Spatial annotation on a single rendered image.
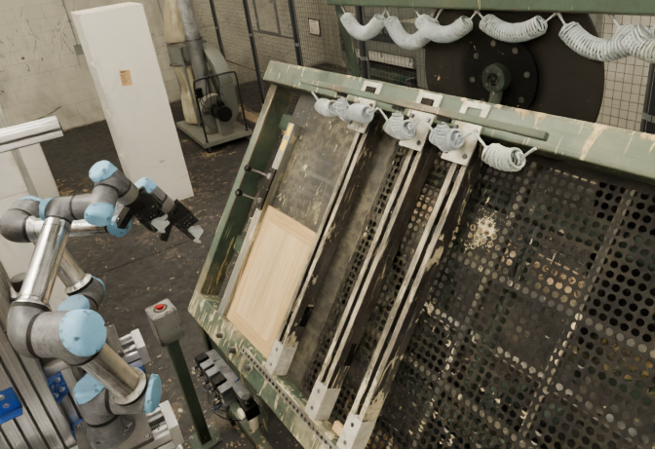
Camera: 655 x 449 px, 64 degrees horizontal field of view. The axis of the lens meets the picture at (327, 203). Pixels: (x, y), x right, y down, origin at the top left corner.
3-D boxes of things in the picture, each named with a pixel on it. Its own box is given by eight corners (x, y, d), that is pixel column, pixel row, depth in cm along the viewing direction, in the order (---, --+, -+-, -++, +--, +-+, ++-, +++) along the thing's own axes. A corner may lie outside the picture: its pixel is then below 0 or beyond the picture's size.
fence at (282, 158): (224, 312, 252) (217, 311, 250) (294, 125, 243) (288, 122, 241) (229, 317, 249) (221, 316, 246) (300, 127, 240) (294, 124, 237)
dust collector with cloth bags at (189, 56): (177, 131, 813) (136, -21, 713) (220, 120, 841) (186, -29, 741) (207, 155, 704) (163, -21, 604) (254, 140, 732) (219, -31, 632)
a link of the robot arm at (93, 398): (94, 395, 178) (80, 366, 172) (132, 394, 176) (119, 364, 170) (76, 426, 167) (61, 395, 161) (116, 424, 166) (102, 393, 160)
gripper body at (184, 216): (200, 221, 212) (179, 203, 205) (184, 236, 211) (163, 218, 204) (194, 214, 218) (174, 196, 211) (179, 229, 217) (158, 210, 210)
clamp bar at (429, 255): (347, 439, 180) (293, 444, 164) (482, 111, 169) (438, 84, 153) (366, 459, 172) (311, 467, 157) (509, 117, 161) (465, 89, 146)
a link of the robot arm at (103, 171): (83, 182, 157) (90, 161, 162) (107, 203, 165) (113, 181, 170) (104, 177, 155) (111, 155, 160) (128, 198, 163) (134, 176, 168)
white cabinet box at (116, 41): (131, 195, 618) (70, 12, 525) (178, 179, 641) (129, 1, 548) (142, 212, 570) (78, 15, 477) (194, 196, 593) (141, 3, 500)
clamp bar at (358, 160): (276, 364, 216) (226, 363, 200) (383, 90, 205) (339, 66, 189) (288, 378, 208) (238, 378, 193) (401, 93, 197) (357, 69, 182)
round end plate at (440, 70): (421, 152, 248) (412, -31, 212) (430, 148, 250) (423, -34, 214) (582, 204, 188) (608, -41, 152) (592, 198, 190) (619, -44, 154)
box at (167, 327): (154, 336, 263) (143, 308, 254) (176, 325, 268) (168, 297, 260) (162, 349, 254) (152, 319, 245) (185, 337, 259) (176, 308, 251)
